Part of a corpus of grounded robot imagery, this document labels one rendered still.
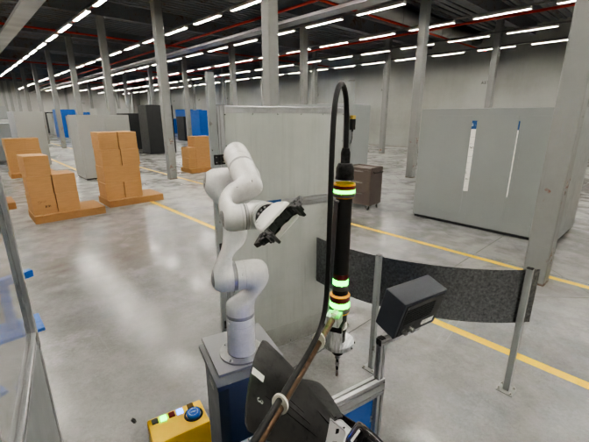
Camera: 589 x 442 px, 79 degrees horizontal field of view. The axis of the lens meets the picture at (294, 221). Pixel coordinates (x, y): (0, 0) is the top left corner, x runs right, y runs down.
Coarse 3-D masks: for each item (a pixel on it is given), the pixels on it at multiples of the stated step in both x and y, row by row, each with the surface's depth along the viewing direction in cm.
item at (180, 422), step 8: (184, 408) 110; (200, 408) 110; (176, 416) 107; (184, 416) 107; (200, 416) 107; (152, 424) 104; (160, 424) 104; (168, 424) 104; (176, 424) 104; (184, 424) 104; (192, 424) 104; (200, 424) 104; (208, 424) 105; (152, 432) 101; (160, 432) 101; (168, 432) 101; (176, 432) 101; (184, 432) 102; (192, 432) 103; (200, 432) 105; (208, 432) 106; (152, 440) 99; (160, 440) 99; (168, 440) 100; (176, 440) 101; (184, 440) 102; (192, 440) 104; (200, 440) 105; (208, 440) 107
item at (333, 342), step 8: (328, 312) 75; (336, 320) 73; (336, 328) 74; (328, 336) 77; (336, 336) 76; (328, 344) 77; (336, 344) 76; (344, 344) 78; (352, 344) 79; (336, 352) 77; (344, 352) 77
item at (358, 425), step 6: (354, 426) 82; (360, 426) 80; (366, 426) 87; (354, 432) 80; (360, 432) 79; (366, 432) 78; (372, 432) 86; (348, 438) 81; (360, 438) 78; (366, 438) 78; (372, 438) 77; (378, 438) 86
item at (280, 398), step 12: (336, 96) 59; (348, 96) 64; (336, 108) 59; (348, 108) 65; (336, 120) 59; (348, 120) 66; (348, 132) 67; (348, 144) 68; (324, 288) 67; (324, 300) 67; (324, 312) 67; (312, 348) 62; (300, 360) 59; (300, 372) 57; (288, 384) 53; (276, 396) 51; (276, 408) 49; (264, 420) 47
